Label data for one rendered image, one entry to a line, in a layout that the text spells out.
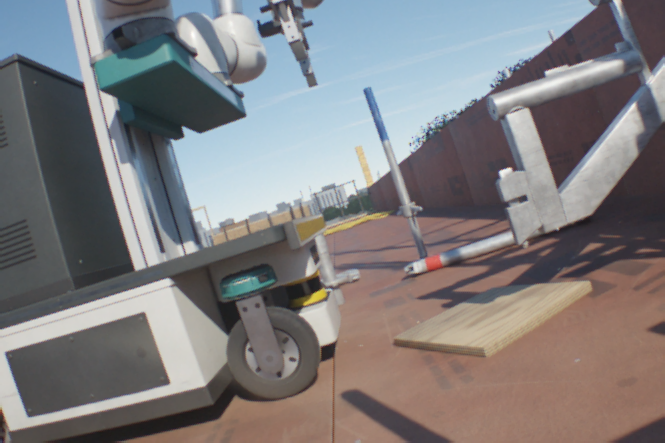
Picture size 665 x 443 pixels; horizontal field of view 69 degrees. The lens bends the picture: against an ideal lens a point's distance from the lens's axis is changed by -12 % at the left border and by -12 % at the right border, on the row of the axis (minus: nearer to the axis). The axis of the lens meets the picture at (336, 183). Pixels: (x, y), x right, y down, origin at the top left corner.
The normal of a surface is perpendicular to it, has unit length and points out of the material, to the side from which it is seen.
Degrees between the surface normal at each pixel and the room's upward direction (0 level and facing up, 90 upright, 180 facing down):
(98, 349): 90
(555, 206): 90
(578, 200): 90
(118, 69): 90
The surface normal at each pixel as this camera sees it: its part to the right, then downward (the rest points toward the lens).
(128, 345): -0.05, -0.04
